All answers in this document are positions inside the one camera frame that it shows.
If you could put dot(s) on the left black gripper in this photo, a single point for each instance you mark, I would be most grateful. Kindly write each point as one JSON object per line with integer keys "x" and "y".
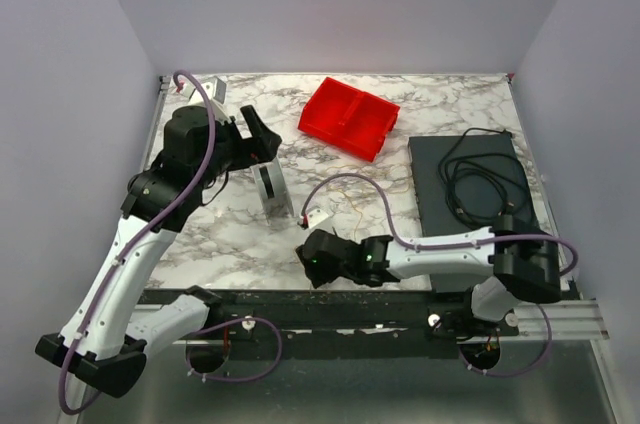
{"x": 255, "y": 148}

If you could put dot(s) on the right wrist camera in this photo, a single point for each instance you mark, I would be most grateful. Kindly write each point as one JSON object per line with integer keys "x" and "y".
{"x": 316, "y": 219}

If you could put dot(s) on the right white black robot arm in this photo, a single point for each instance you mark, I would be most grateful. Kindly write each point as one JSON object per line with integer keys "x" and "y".
{"x": 519, "y": 264}

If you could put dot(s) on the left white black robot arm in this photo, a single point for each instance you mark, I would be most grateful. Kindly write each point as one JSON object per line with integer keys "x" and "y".
{"x": 100, "y": 345}

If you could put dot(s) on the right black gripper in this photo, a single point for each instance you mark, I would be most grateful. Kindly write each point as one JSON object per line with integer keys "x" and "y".
{"x": 310, "y": 254}

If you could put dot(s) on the red plastic bin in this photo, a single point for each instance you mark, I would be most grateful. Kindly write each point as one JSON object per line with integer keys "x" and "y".
{"x": 349, "y": 119}

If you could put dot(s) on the aluminium extrusion rail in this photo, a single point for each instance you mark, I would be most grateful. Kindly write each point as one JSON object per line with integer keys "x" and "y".
{"x": 566, "y": 321}

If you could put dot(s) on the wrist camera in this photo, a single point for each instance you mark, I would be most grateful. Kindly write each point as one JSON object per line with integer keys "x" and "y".
{"x": 316, "y": 219}
{"x": 215, "y": 89}

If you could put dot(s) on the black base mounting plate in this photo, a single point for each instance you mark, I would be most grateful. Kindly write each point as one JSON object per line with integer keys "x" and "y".
{"x": 248, "y": 320}

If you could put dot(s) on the black flat box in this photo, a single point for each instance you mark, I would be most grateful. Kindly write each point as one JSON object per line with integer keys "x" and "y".
{"x": 465, "y": 182}

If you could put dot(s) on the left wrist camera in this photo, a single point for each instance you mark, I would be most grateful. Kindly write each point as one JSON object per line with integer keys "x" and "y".
{"x": 215, "y": 89}

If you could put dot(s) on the white plastic cable spool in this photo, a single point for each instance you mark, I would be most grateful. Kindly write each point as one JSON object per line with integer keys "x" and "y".
{"x": 272, "y": 189}

